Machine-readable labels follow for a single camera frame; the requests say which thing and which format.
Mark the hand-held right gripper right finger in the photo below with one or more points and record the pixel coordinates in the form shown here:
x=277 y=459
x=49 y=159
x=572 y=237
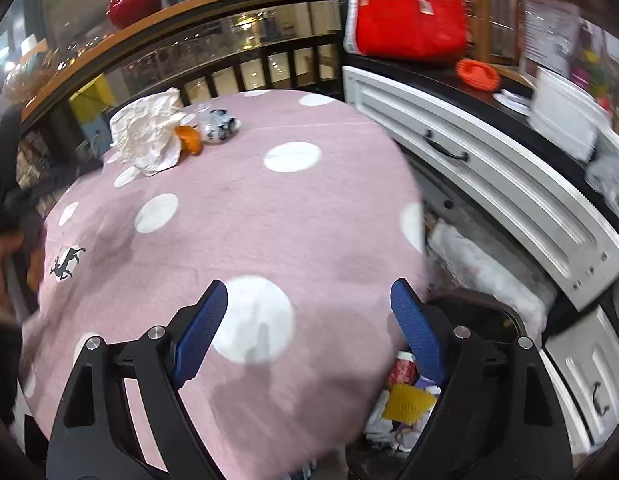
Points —
x=414 y=325

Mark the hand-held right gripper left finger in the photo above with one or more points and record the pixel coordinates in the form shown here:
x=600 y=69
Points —
x=199 y=330

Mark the black trash bin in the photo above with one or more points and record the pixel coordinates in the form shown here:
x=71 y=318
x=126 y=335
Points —
x=489 y=310

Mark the yellow sponge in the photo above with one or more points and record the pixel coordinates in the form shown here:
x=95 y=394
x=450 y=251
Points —
x=407 y=402

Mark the red white wrapper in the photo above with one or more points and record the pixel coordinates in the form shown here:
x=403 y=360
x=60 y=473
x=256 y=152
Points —
x=403 y=369

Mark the yellow box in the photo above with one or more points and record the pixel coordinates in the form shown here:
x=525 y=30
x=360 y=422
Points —
x=89 y=97

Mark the large crumpled white paper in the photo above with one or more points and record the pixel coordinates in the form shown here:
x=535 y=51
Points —
x=144 y=135

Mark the pink polka dot tablecloth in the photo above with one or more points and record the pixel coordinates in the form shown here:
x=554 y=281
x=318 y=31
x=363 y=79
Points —
x=289 y=220

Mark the white cabinet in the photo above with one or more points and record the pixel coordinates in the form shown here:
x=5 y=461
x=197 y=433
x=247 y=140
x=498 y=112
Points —
x=514 y=200

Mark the person's dark jacket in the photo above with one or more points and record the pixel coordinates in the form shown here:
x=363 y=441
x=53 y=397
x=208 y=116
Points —
x=2 y=360

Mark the orange peel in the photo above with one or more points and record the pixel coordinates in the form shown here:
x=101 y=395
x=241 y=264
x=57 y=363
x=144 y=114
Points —
x=189 y=140

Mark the clear plastic bag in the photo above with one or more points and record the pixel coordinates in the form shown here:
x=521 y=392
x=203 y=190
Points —
x=612 y=185

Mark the orange ribbed round object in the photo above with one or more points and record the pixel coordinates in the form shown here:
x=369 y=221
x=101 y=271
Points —
x=478 y=74

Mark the white plastic container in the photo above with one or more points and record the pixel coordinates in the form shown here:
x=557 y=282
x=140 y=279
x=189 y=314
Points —
x=564 y=110

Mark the dark wooden railing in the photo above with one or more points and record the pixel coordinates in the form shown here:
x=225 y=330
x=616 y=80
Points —
x=289 y=42

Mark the red bag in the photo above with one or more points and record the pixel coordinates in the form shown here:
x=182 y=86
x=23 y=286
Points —
x=409 y=15

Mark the cardboard box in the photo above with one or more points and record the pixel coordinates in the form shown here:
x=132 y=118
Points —
x=472 y=0

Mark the wall poster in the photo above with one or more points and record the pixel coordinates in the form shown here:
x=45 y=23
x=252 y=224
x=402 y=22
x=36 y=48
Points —
x=552 y=35

